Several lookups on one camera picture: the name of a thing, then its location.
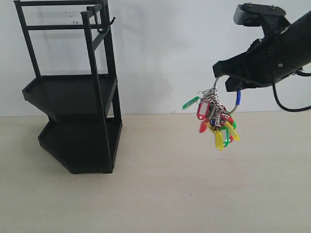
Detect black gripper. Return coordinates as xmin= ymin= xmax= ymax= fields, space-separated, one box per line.
xmin=212 ymin=18 xmax=311 ymax=92

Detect colourful key tag bunch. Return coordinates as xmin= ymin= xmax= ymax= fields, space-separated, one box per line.
xmin=182 ymin=78 xmax=242 ymax=151

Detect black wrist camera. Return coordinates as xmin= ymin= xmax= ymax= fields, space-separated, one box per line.
xmin=233 ymin=2 xmax=291 ymax=36

